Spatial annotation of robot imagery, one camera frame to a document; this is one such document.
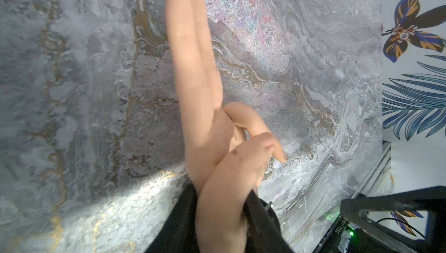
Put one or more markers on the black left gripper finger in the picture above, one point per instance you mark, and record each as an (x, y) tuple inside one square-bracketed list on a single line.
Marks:
[(368, 213)]

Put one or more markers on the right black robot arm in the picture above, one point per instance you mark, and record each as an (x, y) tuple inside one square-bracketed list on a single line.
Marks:
[(346, 237)]

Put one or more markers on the mannequin hand peace sign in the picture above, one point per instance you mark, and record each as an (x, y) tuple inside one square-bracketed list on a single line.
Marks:
[(227, 146)]

